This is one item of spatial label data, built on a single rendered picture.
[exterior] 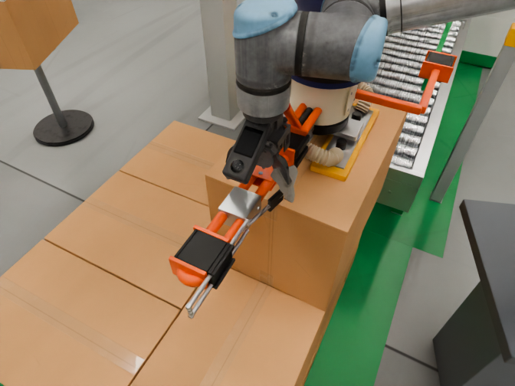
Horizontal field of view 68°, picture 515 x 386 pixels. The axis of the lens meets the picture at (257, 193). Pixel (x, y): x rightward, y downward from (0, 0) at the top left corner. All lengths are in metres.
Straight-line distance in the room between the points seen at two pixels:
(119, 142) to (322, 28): 2.31
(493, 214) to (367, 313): 0.78
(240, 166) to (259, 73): 0.16
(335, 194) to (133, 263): 0.74
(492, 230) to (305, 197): 0.61
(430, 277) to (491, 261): 0.87
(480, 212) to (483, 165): 1.48
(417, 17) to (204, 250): 0.51
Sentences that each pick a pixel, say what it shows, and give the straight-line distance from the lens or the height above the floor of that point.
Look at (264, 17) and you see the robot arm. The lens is 0.56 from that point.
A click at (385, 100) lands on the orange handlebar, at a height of 1.08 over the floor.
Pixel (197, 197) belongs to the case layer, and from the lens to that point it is 1.52.
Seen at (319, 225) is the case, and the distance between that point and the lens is 0.93.
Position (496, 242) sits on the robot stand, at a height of 0.75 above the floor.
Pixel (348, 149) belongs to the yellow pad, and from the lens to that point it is 1.08.
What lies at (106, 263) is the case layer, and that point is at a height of 0.54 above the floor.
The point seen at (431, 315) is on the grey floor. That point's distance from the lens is 1.99.
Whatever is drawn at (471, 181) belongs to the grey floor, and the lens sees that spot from 2.68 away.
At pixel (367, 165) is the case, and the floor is 0.94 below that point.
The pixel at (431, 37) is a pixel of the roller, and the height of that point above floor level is 0.53.
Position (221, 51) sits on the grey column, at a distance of 2.54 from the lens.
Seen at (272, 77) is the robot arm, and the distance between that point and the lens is 0.60.
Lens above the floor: 1.65
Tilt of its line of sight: 47 degrees down
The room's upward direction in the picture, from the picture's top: straight up
